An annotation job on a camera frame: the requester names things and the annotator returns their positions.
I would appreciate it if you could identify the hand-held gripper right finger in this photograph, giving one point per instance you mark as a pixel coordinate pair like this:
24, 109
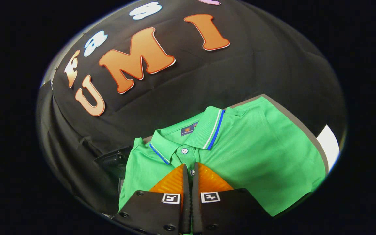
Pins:
195, 202

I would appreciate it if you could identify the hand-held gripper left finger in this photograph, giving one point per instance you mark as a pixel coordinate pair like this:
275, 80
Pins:
186, 202

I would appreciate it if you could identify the green polo shirt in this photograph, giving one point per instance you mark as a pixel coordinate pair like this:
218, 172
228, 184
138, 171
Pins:
256, 153

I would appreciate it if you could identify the black backdrop cloth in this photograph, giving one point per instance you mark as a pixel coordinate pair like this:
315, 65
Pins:
191, 85

